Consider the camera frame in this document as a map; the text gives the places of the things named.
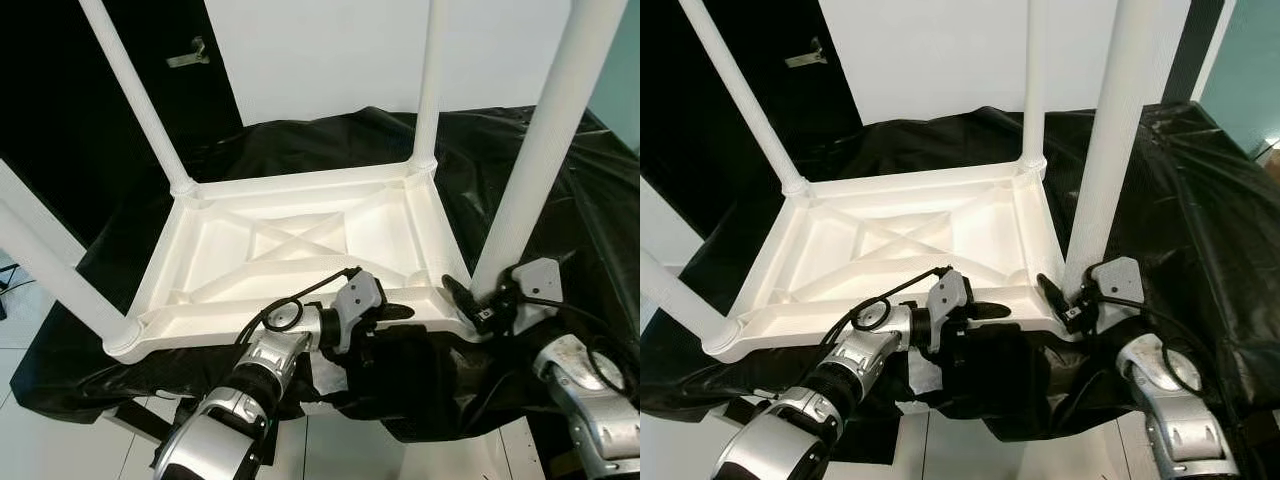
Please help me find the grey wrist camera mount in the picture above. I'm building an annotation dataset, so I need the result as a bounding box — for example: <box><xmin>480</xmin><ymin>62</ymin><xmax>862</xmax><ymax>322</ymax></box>
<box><xmin>333</xmin><ymin>269</ymin><xmax>387</xmax><ymax>354</ymax></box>
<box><xmin>1090</xmin><ymin>257</ymin><xmax>1145</xmax><ymax>331</ymax></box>
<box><xmin>508</xmin><ymin>257</ymin><xmax>564</xmax><ymax>331</ymax></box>
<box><xmin>924</xmin><ymin>268</ymin><xmax>974</xmax><ymax>354</ymax></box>

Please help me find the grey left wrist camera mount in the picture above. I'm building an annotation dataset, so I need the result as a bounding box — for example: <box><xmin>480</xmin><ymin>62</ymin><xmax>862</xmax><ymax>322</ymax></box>
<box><xmin>333</xmin><ymin>269</ymin><xmax>387</xmax><ymax>354</ymax></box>
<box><xmin>924</xmin><ymin>268</ymin><xmax>974</xmax><ymax>354</ymax></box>

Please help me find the black wall pillar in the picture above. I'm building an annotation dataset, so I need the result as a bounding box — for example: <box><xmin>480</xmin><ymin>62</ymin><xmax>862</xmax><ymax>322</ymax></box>
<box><xmin>1163</xmin><ymin>0</ymin><xmax>1238</xmax><ymax>104</ymax></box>

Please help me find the teal glass panel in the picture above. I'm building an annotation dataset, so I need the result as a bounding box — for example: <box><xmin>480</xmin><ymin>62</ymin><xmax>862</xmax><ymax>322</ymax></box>
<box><xmin>588</xmin><ymin>0</ymin><xmax>640</xmax><ymax>153</ymax></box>
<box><xmin>1198</xmin><ymin>0</ymin><xmax>1280</xmax><ymax>158</ymax></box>

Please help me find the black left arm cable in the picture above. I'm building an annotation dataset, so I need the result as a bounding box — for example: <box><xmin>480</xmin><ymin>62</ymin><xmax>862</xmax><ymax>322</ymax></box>
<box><xmin>235</xmin><ymin>266</ymin><xmax>363</xmax><ymax>346</ymax></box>
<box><xmin>828</xmin><ymin>264</ymin><xmax>953</xmax><ymax>346</ymax></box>

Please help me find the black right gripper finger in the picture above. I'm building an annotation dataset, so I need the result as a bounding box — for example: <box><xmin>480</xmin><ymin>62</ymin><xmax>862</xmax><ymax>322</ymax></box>
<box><xmin>442</xmin><ymin>275</ymin><xmax>483</xmax><ymax>321</ymax></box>
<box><xmin>1037</xmin><ymin>273</ymin><xmax>1071</xmax><ymax>318</ymax></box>

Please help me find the black plastic cover sheet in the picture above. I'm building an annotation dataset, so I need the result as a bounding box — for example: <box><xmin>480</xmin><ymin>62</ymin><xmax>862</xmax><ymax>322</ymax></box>
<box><xmin>0</xmin><ymin>105</ymin><xmax>640</xmax><ymax>441</ymax></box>
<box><xmin>640</xmin><ymin>105</ymin><xmax>1280</xmax><ymax>446</ymax></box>

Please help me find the silver door handle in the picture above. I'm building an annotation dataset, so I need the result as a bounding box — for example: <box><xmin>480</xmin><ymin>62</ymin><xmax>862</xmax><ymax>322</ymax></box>
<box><xmin>785</xmin><ymin>37</ymin><xmax>829</xmax><ymax>69</ymax></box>
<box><xmin>167</xmin><ymin>37</ymin><xmax>212</xmax><ymax>69</ymax></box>

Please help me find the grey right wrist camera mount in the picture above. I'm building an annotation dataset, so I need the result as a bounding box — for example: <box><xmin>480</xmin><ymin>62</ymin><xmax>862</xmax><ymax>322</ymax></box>
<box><xmin>1090</xmin><ymin>257</ymin><xmax>1145</xmax><ymax>331</ymax></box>
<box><xmin>508</xmin><ymin>257</ymin><xmax>564</xmax><ymax>331</ymax></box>

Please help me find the black door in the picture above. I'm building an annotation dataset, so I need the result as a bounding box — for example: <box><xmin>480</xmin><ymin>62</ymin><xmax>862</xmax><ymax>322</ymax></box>
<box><xmin>0</xmin><ymin>0</ymin><xmax>244</xmax><ymax>241</ymax></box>
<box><xmin>640</xmin><ymin>0</ymin><xmax>863</xmax><ymax>233</ymax></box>

